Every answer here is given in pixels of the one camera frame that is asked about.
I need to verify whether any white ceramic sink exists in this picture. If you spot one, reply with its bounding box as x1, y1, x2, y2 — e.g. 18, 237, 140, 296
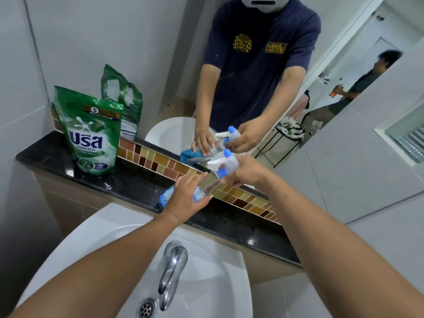
15, 203, 254, 318

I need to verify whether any louvred window vent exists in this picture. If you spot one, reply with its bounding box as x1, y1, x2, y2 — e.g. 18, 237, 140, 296
374, 102, 424, 167

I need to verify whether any brown mosaic tile strip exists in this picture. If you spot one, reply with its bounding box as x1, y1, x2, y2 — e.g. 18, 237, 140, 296
51, 106, 282, 225

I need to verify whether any person's left hand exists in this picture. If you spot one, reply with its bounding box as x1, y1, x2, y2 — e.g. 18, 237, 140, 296
161, 173, 213, 225

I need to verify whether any clear spray bottle blue trigger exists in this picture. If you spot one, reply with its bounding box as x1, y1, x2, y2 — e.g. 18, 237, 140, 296
193, 149, 240, 203

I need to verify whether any chrome faucet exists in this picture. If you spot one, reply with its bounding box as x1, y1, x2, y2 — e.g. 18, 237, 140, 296
158, 241, 189, 312

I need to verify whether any person's right hand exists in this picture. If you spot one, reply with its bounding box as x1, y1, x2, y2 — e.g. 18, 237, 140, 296
219, 155, 275, 190

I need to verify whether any person's left forearm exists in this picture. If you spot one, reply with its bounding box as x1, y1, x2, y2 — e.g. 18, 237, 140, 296
8, 208, 182, 318

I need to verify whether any metal sink drain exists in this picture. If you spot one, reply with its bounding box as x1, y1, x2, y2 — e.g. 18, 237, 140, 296
136, 298, 158, 318

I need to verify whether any green detergent refill pouch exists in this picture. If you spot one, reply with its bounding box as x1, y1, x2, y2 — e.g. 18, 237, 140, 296
53, 86, 124, 176

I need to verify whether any blue cleaning cloth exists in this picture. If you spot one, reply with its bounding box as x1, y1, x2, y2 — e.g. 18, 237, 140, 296
155, 185, 177, 211

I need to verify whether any wall mirror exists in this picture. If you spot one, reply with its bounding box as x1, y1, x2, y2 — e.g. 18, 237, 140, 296
23, 0, 424, 225

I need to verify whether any black granite ledge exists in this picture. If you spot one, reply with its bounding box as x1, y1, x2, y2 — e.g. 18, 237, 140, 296
15, 131, 303, 269

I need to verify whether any person's right forearm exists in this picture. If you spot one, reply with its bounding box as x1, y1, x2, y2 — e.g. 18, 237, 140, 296
262, 169, 424, 318

